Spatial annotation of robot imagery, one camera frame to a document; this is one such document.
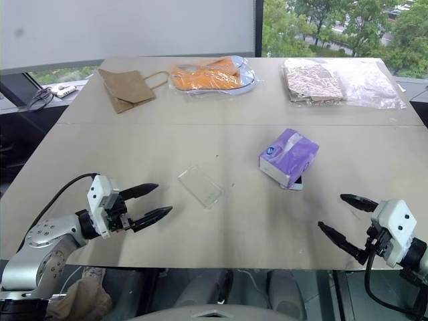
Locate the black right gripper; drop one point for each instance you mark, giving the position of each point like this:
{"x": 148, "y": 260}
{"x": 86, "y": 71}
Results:
{"x": 378, "y": 240}

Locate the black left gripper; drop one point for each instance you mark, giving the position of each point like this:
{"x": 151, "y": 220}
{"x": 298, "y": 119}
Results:
{"x": 118, "y": 214}

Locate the clear phone case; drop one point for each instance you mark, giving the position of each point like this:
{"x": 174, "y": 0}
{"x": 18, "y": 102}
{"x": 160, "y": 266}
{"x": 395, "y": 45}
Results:
{"x": 200, "y": 185}

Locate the white smartphone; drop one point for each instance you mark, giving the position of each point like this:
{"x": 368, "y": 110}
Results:
{"x": 298, "y": 183}

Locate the purple tissue box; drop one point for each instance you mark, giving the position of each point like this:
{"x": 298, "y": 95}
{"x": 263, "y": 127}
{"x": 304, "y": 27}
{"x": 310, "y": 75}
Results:
{"x": 287, "y": 154}

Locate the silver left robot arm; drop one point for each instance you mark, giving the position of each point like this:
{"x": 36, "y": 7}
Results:
{"x": 36, "y": 247}

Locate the tan cloth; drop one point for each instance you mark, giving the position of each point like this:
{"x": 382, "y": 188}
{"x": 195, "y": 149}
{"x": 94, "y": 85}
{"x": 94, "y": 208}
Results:
{"x": 83, "y": 297}

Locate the brown paper bag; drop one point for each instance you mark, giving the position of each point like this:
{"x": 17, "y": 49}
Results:
{"x": 125, "y": 88}

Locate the grey robot torso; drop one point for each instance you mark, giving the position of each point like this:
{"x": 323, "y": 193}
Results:
{"x": 214, "y": 314}

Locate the clear plastic bag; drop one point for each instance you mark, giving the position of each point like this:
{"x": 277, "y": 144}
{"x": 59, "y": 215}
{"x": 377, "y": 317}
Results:
{"x": 374, "y": 85}

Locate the white power strip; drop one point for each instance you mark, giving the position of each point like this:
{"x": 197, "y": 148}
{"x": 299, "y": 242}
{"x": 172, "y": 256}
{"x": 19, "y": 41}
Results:
{"x": 65, "y": 91}

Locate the orange garment in plastic bag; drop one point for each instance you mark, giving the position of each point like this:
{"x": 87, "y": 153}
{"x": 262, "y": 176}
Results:
{"x": 207, "y": 75}

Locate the dark side cabinet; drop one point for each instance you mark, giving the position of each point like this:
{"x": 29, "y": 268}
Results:
{"x": 23, "y": 130}

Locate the beige patterned packet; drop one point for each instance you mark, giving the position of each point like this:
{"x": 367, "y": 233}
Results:
{"x": 312, "y": 80}

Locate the white roller blind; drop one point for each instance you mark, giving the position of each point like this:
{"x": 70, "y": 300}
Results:
{"x": 127, "y": 30}

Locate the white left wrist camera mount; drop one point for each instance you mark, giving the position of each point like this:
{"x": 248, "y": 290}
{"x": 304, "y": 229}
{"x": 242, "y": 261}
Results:
{"x": 99, "y": 200}

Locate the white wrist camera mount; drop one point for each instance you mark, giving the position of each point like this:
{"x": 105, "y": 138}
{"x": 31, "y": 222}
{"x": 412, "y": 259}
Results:
{"x": 398, "y": 224}
{"x": 99, "y": 200}

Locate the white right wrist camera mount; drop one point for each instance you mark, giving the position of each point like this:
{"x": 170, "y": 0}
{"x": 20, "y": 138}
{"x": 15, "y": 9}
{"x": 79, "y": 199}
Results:
{"x": 398, "y": 224}

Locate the dark window frame post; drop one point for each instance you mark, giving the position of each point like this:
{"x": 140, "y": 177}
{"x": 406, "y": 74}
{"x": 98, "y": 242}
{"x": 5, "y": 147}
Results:
{"x": 258, "y": 26}

